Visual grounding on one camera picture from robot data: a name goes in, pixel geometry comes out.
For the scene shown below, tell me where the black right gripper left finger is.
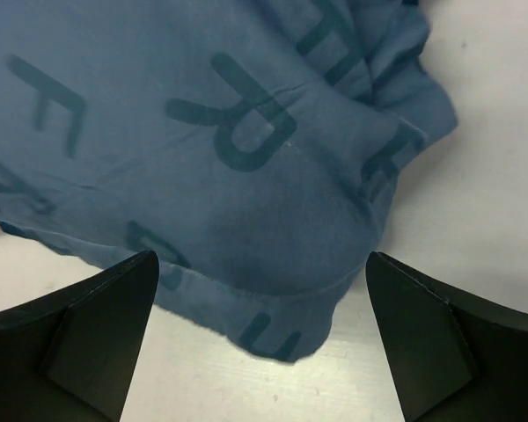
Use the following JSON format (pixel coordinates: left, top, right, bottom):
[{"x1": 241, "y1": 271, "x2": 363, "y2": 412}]
[{"x1": 0, "y1": 251, "x2": 159, "y2": 421}]

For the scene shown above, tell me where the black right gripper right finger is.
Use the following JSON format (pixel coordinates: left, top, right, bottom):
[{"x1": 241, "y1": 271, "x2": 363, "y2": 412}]
[{"x1": 365, "y1": 252, "x2": 528, "y2": 422}]

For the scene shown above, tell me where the blue lettered pillowcase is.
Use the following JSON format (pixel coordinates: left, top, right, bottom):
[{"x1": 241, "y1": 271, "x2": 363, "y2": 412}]
[{"x1": 0, "y1": 0, "x2": 457, "y2": 362}]

